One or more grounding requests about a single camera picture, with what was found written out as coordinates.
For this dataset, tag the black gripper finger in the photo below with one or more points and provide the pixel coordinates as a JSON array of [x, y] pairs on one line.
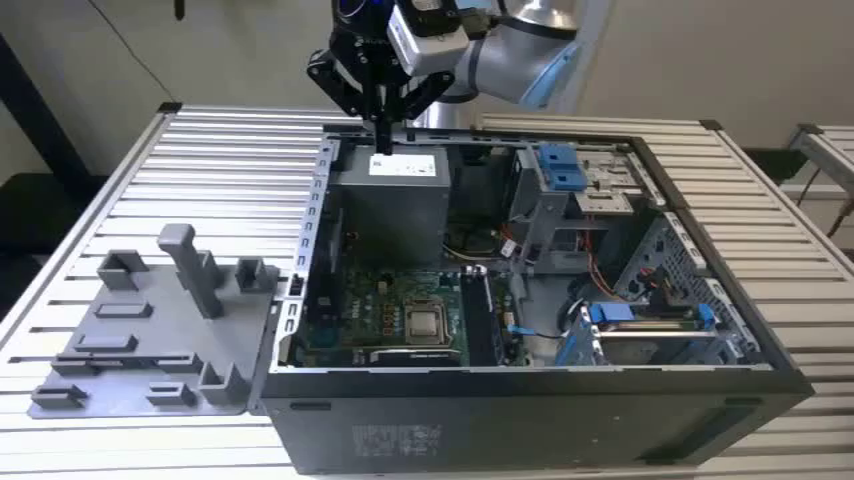
[[333, 82], [427, 95]]

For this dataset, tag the black case fan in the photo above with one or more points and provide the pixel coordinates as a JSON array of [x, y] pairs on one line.
[[328, 280]]

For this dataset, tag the silver CPU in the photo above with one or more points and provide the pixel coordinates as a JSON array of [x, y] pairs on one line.
[[425, 325]]

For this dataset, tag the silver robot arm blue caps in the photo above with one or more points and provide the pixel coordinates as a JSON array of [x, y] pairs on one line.
[[507, 60]]

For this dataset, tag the black metal stand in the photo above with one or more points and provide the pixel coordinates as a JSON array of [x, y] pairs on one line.
[[49, 125]]

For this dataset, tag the metal disk cage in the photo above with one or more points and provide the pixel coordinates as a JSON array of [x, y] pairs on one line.
[[576, 345]]

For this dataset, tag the small black wall object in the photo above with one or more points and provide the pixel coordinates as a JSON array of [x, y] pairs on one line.
[[179, 9]]

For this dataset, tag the metal slat side table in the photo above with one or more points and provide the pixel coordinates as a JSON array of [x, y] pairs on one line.
[[834, 150]]

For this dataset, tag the blue plastic bay latch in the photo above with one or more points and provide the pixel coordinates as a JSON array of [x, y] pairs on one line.
[[559, 167]]

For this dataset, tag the black graphics card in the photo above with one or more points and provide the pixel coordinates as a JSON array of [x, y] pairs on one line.
[[413, 356]]

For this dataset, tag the pale grey wrist camera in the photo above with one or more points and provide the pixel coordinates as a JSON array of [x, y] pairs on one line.
[[427, 42]]

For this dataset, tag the grey plastic parts rack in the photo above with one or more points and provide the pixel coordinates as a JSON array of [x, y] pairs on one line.
[[167, 320]]

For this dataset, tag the black open PC case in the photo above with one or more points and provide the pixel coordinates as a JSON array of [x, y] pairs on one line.
[[534, 425]]

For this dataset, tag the black RAM slot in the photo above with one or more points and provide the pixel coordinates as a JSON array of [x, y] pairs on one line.
[[492, 320]]

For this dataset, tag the grey power supply unit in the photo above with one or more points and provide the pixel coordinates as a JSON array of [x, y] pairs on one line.
[[393, 220]]

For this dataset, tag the grey metal drive cage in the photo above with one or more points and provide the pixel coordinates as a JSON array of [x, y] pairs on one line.
[[547, 210]]

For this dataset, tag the green motherboard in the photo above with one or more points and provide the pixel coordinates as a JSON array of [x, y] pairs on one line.
[[373, 310]]

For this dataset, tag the hard disk in blue carrier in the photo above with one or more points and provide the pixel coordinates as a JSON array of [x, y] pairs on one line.
[[610, 312]]

